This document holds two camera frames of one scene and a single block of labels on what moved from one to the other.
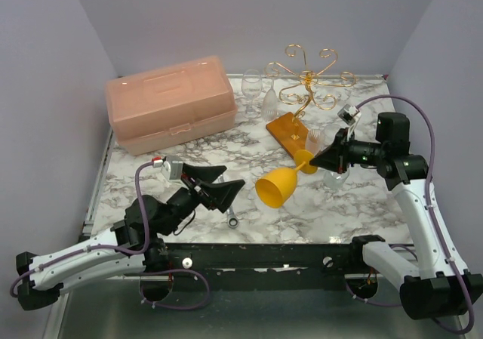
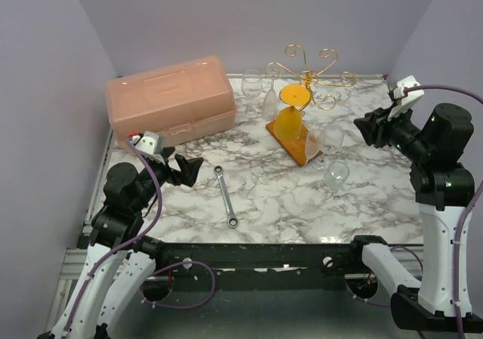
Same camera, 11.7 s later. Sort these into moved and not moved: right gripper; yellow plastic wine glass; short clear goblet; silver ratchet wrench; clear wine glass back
Moved: yellow plastic wine glass; right gripper
Not moved: silver ratchet wrench; short clear goblet; clear wine glass back
